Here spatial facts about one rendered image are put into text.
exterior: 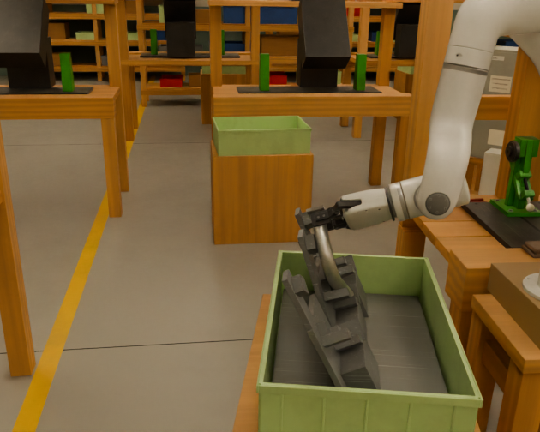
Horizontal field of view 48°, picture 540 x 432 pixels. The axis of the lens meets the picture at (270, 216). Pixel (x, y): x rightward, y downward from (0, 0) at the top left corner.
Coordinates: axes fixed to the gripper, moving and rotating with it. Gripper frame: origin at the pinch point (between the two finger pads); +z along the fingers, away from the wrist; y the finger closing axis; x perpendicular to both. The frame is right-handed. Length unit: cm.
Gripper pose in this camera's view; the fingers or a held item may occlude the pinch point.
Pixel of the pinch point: (322, 221)
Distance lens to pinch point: 134.3
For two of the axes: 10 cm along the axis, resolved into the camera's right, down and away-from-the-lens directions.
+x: 1.4, 8.9, -4.4
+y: -3.1, -3.8, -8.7
